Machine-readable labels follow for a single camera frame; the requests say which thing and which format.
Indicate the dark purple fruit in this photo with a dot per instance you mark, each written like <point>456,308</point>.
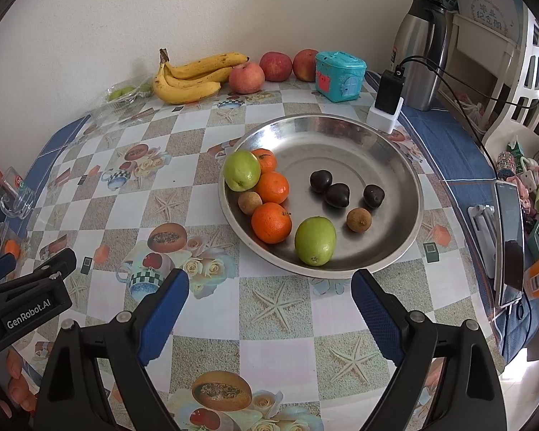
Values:
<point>373,196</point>
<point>337,195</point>
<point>320,180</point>

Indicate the small boxed orange mandarin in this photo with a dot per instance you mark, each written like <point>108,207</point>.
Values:
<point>11,248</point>

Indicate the large green jujube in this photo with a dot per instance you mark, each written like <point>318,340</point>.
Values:
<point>315,240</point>
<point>241,169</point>

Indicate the white phone stand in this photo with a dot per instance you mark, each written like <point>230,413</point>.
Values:
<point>483,233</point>

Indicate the green drink carton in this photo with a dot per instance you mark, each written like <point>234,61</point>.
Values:
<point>514,149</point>

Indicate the brown longan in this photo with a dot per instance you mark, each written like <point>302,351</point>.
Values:
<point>358,220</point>
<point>250,202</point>

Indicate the small green fruit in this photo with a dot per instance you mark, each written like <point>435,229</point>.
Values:
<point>146,87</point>
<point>115,94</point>
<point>128,91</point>

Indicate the white power adapter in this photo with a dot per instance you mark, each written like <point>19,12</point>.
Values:
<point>384,122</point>

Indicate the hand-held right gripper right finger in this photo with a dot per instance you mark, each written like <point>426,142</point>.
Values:
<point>379,318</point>

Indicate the clear plastic fruit bag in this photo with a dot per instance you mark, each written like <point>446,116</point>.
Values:
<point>125,103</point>

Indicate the red apple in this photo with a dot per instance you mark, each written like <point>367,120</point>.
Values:
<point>276,66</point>
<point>304,65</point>
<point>246,77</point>

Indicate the smartphone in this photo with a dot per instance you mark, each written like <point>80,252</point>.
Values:
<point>510,242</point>

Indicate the colourful cube stack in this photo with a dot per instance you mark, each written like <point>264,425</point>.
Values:
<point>505,166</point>

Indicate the person's left hand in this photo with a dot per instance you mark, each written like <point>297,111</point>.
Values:
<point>20,379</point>

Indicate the round steel plate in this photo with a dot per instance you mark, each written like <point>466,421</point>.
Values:
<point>355,152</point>

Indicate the black charger block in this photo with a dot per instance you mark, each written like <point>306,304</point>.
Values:
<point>390,92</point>

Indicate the teal toy house box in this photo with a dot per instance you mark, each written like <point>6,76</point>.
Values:
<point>340,76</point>

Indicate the printed checkered tablecloth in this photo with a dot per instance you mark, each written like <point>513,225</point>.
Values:
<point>278,350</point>

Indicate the pink white cloth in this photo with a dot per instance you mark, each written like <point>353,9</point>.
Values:
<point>471,107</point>

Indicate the steel thermos jug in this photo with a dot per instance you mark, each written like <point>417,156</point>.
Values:
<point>420,54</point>

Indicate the clear glass mug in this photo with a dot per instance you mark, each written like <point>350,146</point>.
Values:
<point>15,195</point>

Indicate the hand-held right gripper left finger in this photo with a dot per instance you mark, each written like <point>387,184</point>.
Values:
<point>161,314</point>

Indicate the light blue album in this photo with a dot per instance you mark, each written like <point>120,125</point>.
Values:
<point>489,9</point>

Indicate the yellow banana bunch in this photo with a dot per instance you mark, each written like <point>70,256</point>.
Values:
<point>188,85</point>

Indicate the white plastic rack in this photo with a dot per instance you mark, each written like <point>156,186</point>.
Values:
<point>536,54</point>

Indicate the white plastic hook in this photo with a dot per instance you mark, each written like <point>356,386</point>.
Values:
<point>528,175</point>

